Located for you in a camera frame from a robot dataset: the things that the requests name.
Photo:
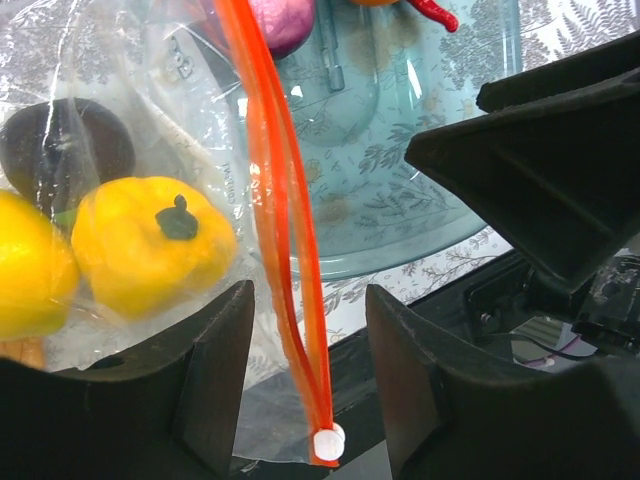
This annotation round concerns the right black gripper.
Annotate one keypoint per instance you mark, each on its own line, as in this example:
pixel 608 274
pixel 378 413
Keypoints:
pixel 552 164

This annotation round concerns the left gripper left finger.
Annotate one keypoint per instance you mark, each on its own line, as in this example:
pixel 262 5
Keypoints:
pixel 166 408

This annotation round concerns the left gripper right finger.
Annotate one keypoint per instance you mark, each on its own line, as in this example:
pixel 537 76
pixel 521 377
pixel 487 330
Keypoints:
pixel 454 411

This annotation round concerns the orange ginger root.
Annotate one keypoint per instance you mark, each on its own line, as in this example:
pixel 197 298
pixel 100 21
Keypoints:
pixel 29 352

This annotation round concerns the yellow bell pepper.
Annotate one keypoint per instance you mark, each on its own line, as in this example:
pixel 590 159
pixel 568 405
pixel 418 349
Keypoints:
pixel 146 244

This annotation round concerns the yellow lemon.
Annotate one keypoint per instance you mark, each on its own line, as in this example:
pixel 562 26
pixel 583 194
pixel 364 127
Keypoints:
pixel 39 274

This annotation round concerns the red chili pepper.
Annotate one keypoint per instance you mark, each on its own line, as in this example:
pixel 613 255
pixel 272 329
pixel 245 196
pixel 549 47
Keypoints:
pixel 433 11

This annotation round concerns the clear zip top bag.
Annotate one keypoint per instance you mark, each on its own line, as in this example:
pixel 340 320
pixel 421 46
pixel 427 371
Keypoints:
pixel 251 169

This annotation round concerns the dark purple fruit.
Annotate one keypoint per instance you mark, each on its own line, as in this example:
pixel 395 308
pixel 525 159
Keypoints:
pixel 53 153

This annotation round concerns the purple onion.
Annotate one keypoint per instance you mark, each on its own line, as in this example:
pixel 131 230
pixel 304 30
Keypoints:
pixel 285 24

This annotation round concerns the floral table mat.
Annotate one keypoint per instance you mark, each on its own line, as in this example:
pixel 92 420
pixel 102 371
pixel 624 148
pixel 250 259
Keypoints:
pixel 575 25

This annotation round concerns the teal glass tray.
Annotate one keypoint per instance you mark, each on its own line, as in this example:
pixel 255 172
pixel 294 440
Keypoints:
pixel 366 82

